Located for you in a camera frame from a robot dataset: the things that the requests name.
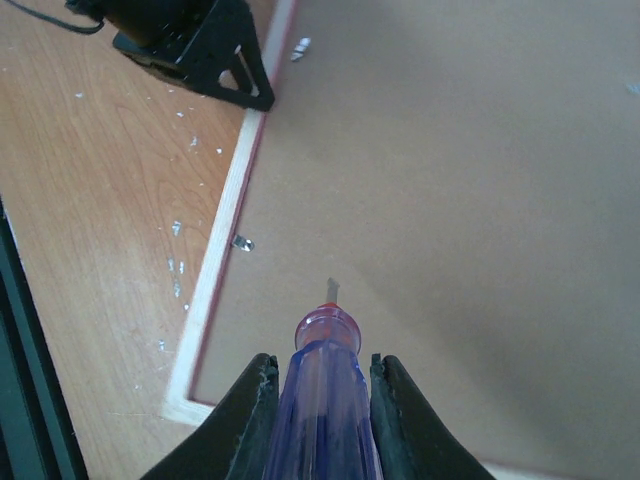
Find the purple red screwdriver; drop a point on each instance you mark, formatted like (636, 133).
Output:
(323, 428)

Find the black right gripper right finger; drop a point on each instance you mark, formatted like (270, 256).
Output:
(411, 439)

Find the pink picture frame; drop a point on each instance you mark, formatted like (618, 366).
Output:
(468, 172)

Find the metal frame retaining clip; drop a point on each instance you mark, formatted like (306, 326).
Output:
(300, 49)
(242, 243)

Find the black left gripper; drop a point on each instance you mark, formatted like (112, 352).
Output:
(207, 47)

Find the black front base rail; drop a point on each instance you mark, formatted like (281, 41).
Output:
(38, 439)

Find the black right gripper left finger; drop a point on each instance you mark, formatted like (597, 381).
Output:
(233, 441)

